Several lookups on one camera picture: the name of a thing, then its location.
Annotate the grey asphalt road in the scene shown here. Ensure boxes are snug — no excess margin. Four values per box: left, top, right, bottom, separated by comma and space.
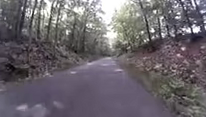
0, 53, 177, 117

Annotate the wood of trees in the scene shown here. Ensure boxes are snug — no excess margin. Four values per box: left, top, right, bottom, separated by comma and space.
108, 0, 206, 55
0, 0, 113, 63

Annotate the leaf-covered earth bank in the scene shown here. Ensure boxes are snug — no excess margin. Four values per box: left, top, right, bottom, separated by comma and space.
114, 33, 206, 117
0, 35, 105, 92

